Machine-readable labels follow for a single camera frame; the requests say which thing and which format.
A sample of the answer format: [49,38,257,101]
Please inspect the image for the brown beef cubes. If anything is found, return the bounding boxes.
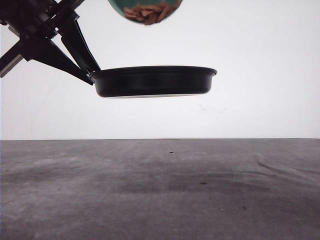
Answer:
[123,0,182,27]

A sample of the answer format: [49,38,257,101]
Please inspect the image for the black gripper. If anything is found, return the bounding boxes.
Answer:
[0,0,101,86]

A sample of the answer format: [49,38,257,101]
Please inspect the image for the black frying pan green handle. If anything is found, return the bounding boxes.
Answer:
[88,65,217,98]

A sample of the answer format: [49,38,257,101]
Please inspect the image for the teal ceramic bowl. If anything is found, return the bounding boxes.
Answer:
[107,0,184,27]

